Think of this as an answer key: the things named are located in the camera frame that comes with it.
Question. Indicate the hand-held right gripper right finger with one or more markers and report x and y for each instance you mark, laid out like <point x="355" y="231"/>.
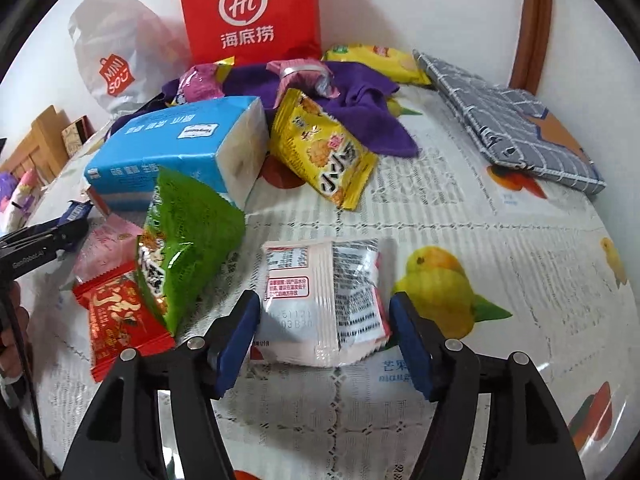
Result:
<point x="411" y="345"/>

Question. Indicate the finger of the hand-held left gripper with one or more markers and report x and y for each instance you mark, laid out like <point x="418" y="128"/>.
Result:
<point x="65" y="235"/>

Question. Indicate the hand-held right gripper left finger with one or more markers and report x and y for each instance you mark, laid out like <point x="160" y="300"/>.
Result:
<point x="239" y="345"/>

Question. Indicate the white snack packet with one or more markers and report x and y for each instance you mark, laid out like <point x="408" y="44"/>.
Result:
<point x="320" y="300"/>

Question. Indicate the green snack packet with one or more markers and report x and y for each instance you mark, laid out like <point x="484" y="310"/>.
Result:
<point x="195" y="240"/>

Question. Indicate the person's left hand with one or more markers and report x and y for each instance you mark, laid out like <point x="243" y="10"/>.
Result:
<point x="11" y="360"/>

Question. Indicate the pale pink snack packet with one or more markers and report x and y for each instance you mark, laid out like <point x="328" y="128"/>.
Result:
<point x="107" y="245"/>

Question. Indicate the plush toy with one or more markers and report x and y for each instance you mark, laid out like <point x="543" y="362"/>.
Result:
<point x="20" y="195"/>

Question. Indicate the red snack packet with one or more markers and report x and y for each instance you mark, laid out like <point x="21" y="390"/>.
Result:
<point x="115" y="315"/>

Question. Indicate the small printed box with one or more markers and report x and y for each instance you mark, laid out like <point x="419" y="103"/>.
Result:
<point x="77" y="135"/>

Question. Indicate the wooden furniture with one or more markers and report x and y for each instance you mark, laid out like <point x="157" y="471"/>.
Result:
<point x="45" y="135"/>

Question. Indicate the fruit printed tablecloth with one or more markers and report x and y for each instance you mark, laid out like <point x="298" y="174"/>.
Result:
<point x="500" y="260"/>

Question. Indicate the blue tissue pack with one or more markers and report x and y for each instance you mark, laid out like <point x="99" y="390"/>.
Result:
<point x="175" y="135"/>

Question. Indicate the white plastic bag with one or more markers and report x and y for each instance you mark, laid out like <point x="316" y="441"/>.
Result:
<point x="115" y="45"/>

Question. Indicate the magenta snack packet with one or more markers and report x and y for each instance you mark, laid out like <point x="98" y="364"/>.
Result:
<point x="200" y="85"/>

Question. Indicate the yellow snack packet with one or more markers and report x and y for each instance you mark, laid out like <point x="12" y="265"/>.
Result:
<point x="320" y="155"/>

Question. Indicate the purple towel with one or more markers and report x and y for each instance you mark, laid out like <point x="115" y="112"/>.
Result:
<point x="370" y="110"/>

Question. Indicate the grey checked fabric pouch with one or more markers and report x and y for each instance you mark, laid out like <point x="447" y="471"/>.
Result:
<point x="500" y="115"/>

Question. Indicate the pink and silver snack packet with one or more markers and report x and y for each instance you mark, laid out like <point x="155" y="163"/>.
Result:
<point x="300" y="72"/>

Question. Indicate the yellow chips bag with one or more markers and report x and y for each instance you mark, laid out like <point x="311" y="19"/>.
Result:
<point x="380" y="62"/>

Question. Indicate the red paper bag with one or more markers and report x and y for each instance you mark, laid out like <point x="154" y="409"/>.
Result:
<point x="250" y="10"/>

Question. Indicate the brown wooden door frame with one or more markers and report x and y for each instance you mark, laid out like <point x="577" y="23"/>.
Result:
<point x="532" y="20"/>

